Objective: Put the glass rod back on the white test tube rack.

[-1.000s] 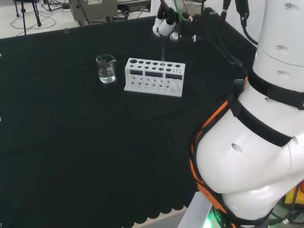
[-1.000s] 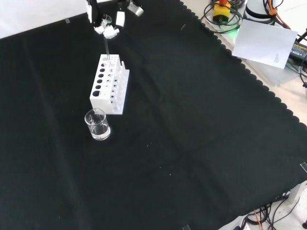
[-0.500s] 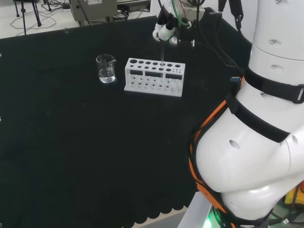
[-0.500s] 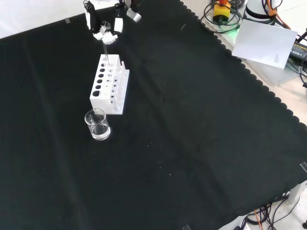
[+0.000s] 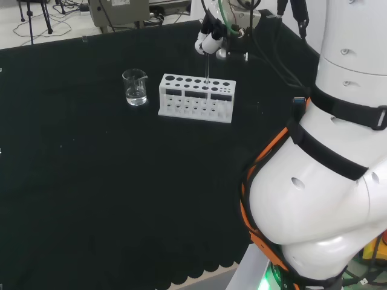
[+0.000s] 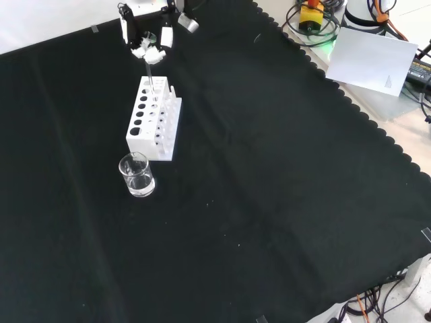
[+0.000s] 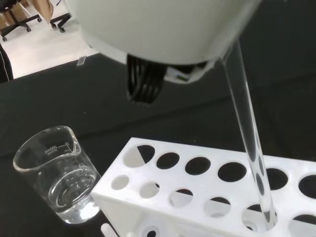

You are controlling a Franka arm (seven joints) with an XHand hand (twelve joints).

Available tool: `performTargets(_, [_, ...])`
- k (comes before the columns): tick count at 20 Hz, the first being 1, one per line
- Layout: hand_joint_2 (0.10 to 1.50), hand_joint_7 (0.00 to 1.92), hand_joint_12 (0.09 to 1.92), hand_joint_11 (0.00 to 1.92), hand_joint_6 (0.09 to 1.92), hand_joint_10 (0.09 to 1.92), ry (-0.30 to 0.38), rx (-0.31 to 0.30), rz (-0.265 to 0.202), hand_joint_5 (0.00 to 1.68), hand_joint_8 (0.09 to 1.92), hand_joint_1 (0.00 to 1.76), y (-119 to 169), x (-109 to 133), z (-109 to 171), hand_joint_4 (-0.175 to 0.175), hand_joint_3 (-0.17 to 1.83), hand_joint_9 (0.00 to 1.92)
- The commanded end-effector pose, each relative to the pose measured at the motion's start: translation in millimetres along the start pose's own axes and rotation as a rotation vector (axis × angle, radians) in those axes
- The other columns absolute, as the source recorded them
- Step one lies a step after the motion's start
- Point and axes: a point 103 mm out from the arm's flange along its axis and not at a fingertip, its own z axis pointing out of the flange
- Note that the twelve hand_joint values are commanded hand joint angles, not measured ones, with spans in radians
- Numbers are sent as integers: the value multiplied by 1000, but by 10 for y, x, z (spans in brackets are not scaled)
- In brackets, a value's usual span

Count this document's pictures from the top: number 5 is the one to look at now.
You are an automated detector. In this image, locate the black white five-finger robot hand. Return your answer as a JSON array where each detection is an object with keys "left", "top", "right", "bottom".
[{"left": 195, "top": 0, "right": 261, "bottom": 61}]

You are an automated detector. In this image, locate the thin black cable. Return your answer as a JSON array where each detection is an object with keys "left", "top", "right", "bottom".
[{"left": 250, "top": 18, "right": 311, "bottom": 91}]

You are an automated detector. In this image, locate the orange cable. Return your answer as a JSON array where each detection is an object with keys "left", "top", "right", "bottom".
[{"left": 239, "top": 96, "right": 312, "bottom": 290}]

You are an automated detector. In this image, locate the black tripod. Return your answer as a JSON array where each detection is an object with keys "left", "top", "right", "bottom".
[{"left": 16, "top": 0, "right": 54, "bottom": 46}]

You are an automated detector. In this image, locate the clear glass beaker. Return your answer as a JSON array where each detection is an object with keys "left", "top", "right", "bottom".
[{"left": 122, "top": 68, "right": 149, "bottom": 107}]

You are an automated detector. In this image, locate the clear glass rod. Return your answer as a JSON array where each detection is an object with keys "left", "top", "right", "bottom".
[{"left": 204, "top": 53, "right": 210, "bottom": 106}]

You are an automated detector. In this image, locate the black cable with plug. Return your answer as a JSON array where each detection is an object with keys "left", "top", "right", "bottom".
[{"left": 290, "top": 0, "right": 310, "bottom": 39}]

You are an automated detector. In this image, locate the black bench cloth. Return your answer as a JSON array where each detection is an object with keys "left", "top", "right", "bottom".
[{"left": 0, "top": 8, "right": 321, "bottom": 290}]

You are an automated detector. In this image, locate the white test tube rack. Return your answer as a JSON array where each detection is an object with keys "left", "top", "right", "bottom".
[{"left": 157, "top": 73, "right": 237, "bottom": 124}]

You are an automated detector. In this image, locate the yellow stop button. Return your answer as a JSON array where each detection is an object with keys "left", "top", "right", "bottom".
[{"left": 361, "top": 231, "right": 387, "bottom": 263}]

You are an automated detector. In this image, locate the green cable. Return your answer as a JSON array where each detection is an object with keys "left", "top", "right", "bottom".
[{"left": 217, "top": 0, "right": 240, "bottom": 36}]

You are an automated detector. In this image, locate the grey equipment box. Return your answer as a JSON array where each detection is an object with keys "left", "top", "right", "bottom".
[{"left": 87, "top": 0, "right": 151, "bottom": 33}]

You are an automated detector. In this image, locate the black looped floor cable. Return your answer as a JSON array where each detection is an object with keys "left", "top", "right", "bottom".
[{"left": 11, "top": 11, "right": 73, "bottom": 39}]

